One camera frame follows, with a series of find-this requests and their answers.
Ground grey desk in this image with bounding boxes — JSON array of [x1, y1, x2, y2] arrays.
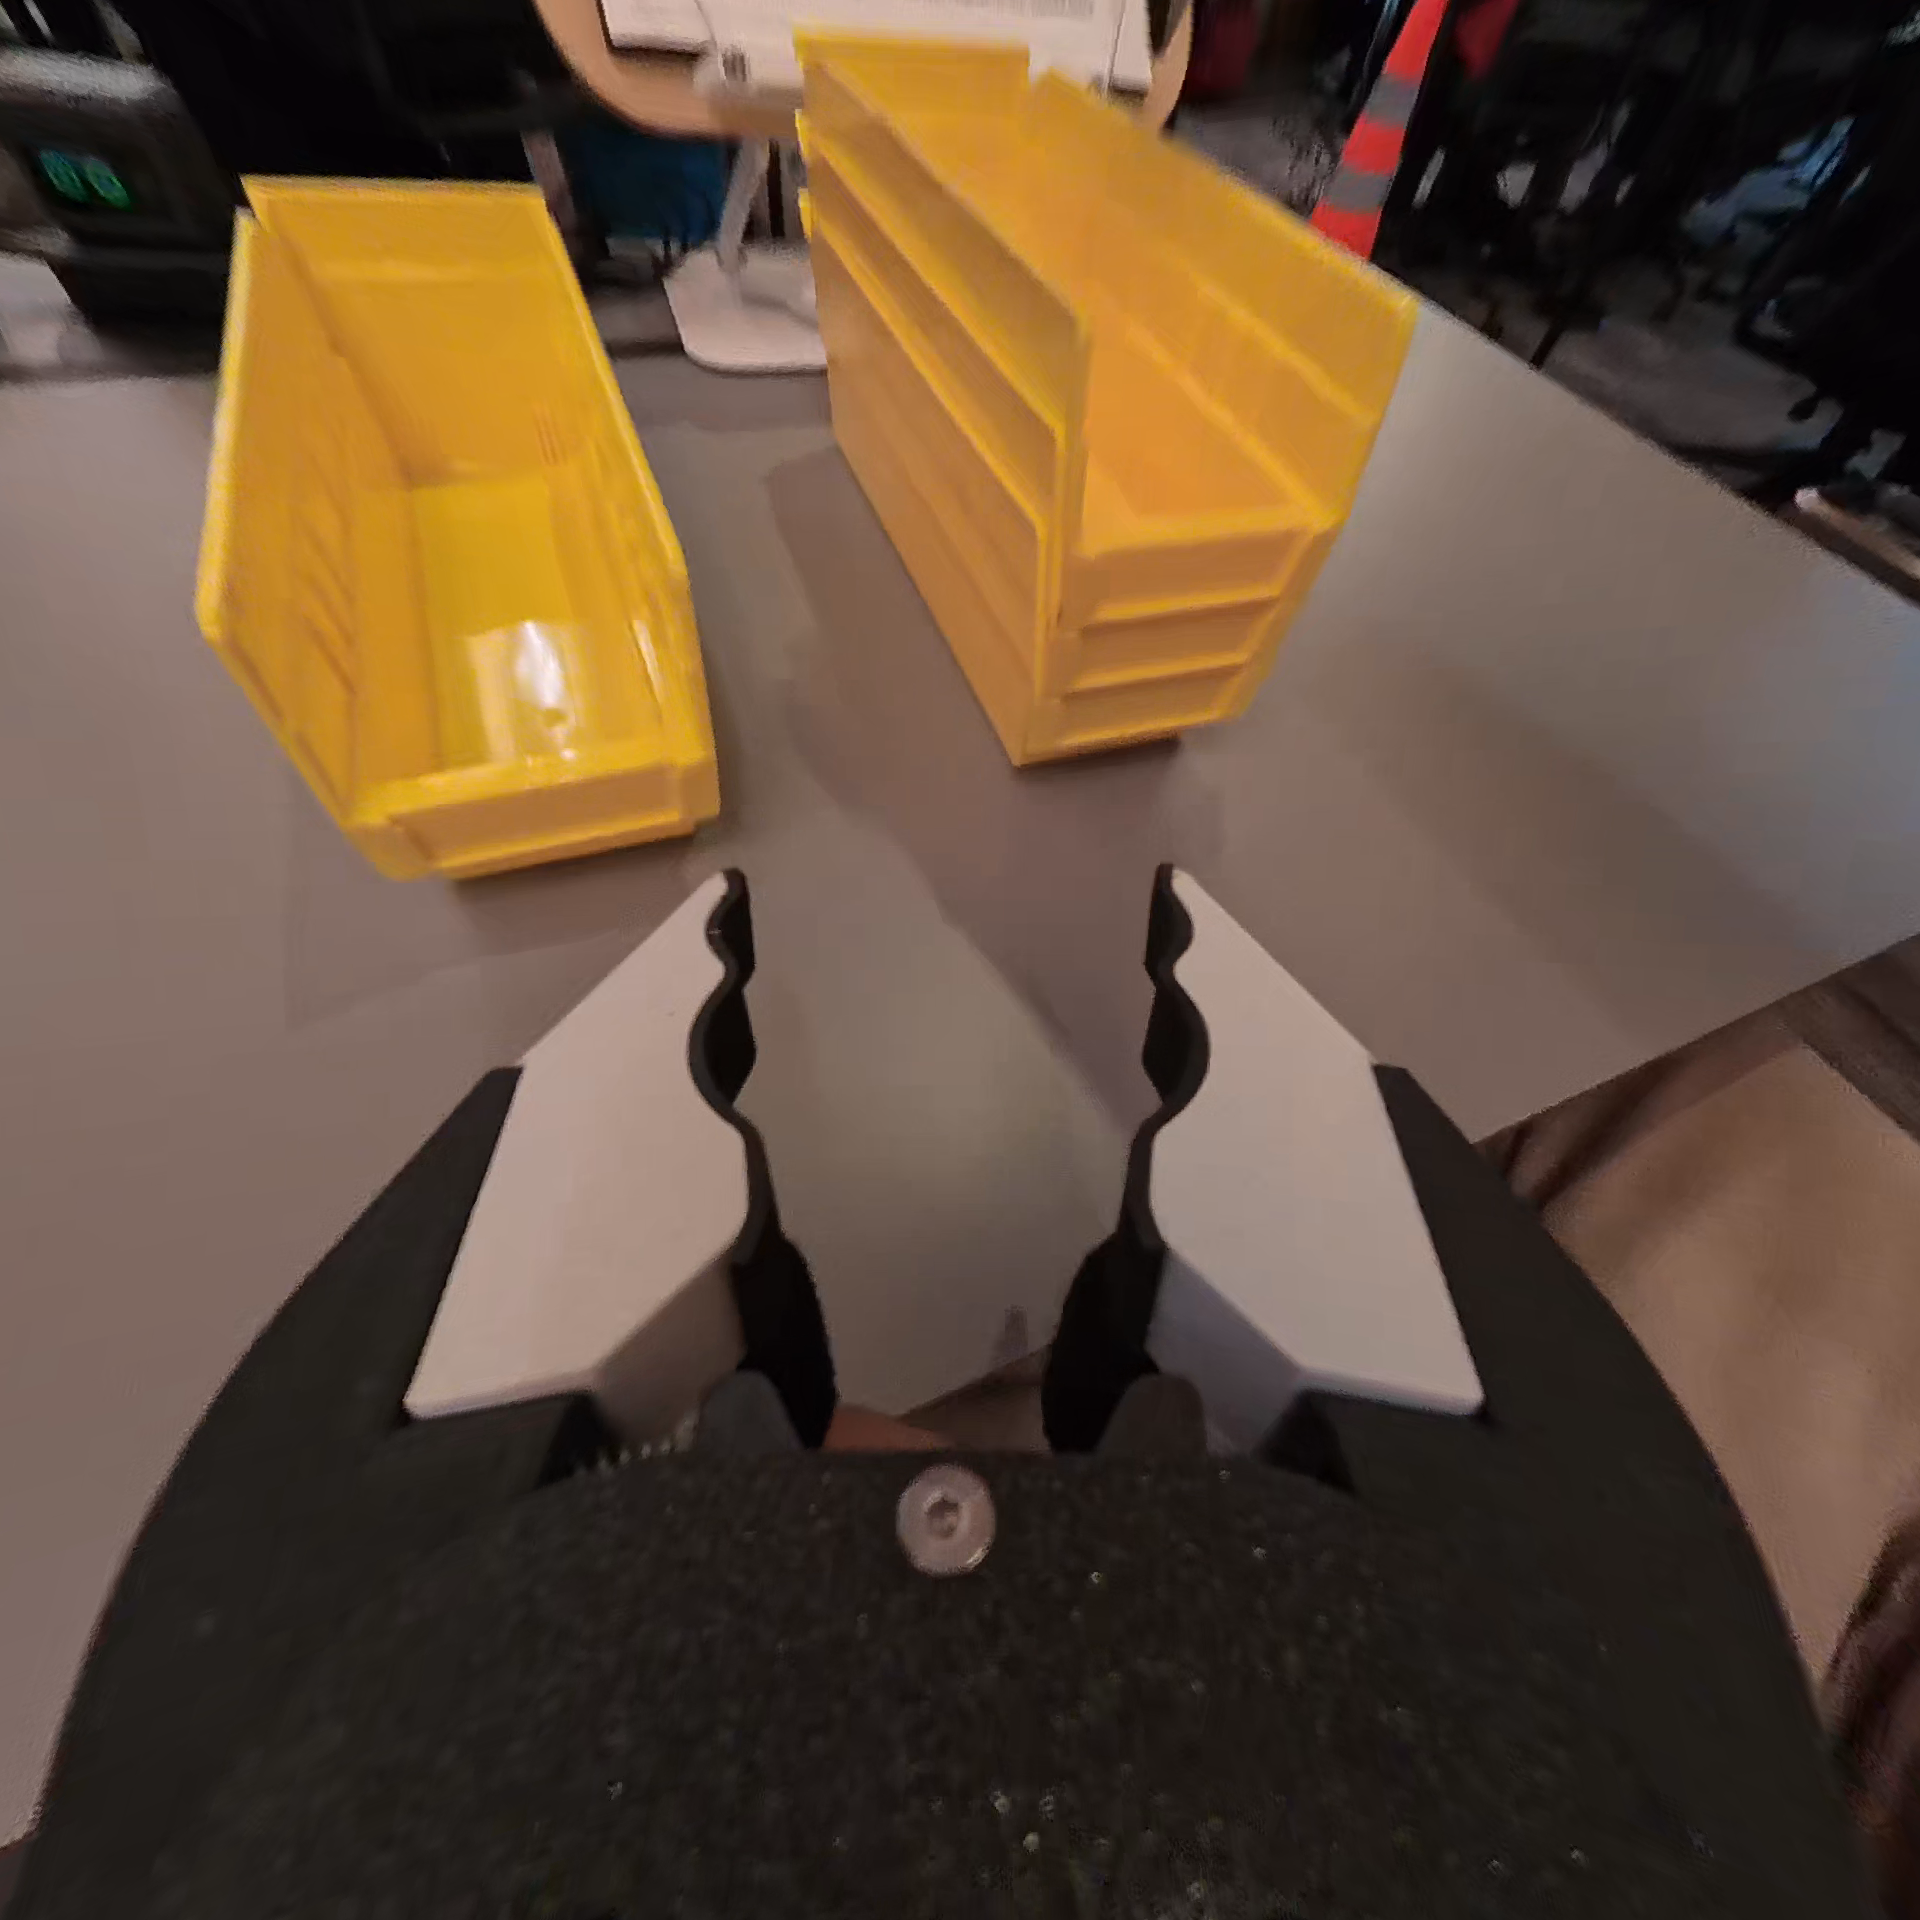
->
[[0, 294, 1920, 1847]]

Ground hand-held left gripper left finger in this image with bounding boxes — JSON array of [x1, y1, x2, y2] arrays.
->
[[405, 871, 836, 1455]]

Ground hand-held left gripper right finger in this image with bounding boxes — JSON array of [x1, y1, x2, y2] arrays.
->
[[1042, 864, 1488, 1457]]

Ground orange traffic cone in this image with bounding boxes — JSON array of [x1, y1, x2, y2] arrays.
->
[[1312, 0, 1455, 262]]

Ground yellow plastic storage bin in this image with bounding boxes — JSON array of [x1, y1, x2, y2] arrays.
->
[[796, 27, 1420, 624], [808, 224, 1269, 771], [801, 152, 1306, 700], [194, 176, 722, 882]]

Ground person's brown top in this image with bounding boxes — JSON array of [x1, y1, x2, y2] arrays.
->
[[1822, 1515, 1920, 1920]]

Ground teal blue container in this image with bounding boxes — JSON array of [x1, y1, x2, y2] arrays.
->
[[576, 118, 734, 243]]

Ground person's beige trousers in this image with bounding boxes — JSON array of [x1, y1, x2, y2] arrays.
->
[[1476, 1006, 1920, 1683]]

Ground black bag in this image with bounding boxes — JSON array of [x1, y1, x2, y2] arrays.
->
[[134, 0, 601, 190]]

